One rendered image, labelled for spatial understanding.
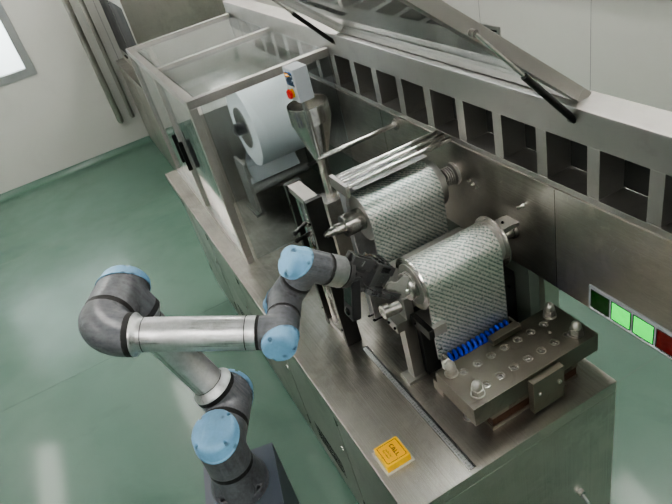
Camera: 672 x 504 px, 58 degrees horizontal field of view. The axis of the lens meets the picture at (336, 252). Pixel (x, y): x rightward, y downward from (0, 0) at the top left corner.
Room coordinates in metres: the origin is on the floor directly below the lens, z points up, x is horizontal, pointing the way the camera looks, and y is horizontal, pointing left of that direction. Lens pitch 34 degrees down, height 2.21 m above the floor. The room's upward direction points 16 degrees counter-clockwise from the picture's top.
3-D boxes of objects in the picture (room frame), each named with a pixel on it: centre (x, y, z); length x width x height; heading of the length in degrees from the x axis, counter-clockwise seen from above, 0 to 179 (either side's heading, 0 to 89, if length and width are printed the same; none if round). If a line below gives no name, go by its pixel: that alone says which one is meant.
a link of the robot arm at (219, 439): (1.03, 0.40, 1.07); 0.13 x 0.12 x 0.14; 170
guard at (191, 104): (2.69, 0.29, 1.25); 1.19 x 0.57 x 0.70; 19
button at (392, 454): (0.98, 0.00, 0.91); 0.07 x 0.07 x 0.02; 19
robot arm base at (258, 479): (1.02, 0.40, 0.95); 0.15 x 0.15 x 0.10
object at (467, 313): (1.18, -0.30, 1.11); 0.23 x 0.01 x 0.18; 109
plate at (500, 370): (1.09, -0.38, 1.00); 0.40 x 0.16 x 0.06; 109
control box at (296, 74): (1.73, -0.02, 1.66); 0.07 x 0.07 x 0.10; 20
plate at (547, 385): (1.00, -0.42, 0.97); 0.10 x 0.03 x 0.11; 109
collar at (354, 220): (1.43, -0.07, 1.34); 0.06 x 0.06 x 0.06; 19
